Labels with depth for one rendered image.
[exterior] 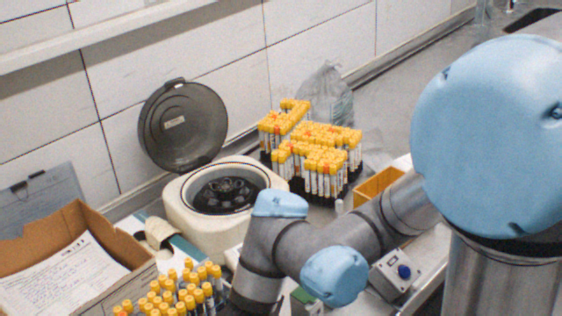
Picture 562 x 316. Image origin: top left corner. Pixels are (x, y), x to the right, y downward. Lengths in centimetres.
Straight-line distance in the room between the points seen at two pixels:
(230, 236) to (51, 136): 43
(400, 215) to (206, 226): 51
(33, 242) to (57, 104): 29
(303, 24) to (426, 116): 127
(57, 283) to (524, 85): 98
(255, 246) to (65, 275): 52
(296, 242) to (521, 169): 41
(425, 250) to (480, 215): 84
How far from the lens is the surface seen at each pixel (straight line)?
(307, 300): 100
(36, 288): 117
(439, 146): 37
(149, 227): 117
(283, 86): 161
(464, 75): 35
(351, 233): 71
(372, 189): 125
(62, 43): 114
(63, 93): 120
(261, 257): 76
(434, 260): 118
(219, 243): 111
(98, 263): 117
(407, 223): 70
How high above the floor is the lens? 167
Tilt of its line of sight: 32 degrees down
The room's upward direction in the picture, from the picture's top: 5 degrees counter-clockwise
